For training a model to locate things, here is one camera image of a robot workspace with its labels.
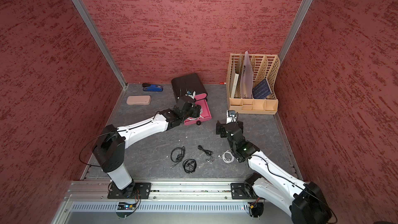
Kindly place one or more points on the white earphones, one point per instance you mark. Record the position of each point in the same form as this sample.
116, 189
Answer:
227, 157

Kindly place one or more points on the black earphones bottom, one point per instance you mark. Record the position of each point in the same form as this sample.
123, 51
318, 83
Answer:
189, 166

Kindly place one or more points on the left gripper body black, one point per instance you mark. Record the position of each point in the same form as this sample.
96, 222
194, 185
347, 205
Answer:
194, 112

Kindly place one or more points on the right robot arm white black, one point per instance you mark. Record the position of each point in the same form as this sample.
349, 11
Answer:
303, 201

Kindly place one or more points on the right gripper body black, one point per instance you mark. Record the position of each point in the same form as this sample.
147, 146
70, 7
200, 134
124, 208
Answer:
221, 128

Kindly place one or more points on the aluminium corner post right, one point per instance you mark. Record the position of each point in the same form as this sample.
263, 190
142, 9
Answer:
299, 17

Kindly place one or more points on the black pink drawer cabinet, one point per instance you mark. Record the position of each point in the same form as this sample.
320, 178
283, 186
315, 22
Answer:
192, 81

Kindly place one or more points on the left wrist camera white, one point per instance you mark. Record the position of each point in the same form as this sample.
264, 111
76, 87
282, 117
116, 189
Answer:
191, 93

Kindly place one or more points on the beige paper folder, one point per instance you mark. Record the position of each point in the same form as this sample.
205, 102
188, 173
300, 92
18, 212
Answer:
235, 72

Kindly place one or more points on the pink pencil case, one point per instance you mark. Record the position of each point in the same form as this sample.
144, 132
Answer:
138, 100

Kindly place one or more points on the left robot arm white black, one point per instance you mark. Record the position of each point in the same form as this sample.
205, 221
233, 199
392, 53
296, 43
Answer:
109, 147

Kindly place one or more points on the blue black stapler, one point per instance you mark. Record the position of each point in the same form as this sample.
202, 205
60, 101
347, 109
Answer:
152, 87

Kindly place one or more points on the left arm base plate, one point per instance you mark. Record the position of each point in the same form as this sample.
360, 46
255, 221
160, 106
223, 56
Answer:
134, 191

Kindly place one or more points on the beige file organizer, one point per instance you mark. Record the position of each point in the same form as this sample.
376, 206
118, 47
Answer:
264, 72

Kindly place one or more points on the aluminium corner post left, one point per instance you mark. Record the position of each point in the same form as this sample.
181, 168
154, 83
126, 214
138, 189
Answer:
85, 15

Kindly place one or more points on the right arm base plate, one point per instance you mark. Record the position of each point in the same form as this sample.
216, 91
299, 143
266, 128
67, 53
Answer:
244, 191

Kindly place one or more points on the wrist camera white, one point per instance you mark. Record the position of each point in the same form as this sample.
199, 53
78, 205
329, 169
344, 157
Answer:
231, 116
191, 93

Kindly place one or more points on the aluminium corner post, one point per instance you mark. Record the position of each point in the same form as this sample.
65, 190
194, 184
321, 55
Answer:
85, 15
299, 17

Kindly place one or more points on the black earphones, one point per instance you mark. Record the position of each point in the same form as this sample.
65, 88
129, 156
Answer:
177, 155
189, 166
208, 153

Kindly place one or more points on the dark blue notebook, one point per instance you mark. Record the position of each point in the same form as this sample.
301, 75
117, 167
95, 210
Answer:
262, 90

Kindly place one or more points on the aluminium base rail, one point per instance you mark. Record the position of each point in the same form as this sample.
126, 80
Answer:
162, 190

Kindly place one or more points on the translucent grey folder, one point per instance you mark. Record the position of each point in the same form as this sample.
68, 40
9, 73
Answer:
246, 79

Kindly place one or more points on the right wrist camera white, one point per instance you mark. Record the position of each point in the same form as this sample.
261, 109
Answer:
231, 116

